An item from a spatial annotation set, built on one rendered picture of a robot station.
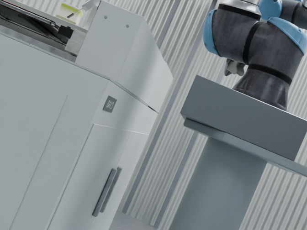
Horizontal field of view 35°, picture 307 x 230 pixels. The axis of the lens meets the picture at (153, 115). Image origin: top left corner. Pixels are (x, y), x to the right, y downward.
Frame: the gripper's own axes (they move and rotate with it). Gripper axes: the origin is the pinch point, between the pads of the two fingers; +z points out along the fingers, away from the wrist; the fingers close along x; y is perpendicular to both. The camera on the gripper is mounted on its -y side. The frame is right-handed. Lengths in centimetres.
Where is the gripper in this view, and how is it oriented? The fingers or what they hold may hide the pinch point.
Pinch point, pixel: (226, 71)
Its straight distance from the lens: 175.6
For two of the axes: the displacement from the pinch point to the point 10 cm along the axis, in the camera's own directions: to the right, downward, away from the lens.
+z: -5.2, 6.9, 5.0
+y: 3.5, 7.1, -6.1
